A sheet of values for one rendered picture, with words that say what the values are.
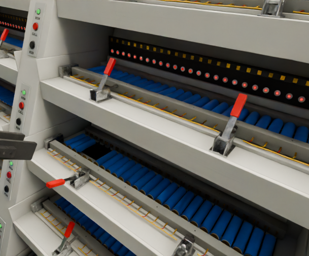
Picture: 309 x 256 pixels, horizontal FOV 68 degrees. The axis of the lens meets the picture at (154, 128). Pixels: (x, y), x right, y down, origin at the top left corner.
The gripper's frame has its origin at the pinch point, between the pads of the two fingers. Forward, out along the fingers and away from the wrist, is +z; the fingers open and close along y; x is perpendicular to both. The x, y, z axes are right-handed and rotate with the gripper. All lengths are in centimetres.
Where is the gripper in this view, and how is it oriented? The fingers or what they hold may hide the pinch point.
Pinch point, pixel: (6, 145)
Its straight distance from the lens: 42.6
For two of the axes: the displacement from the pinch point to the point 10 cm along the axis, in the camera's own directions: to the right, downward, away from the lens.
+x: -3.7, 9.3, 0.5
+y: -8.0, -3.5, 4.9
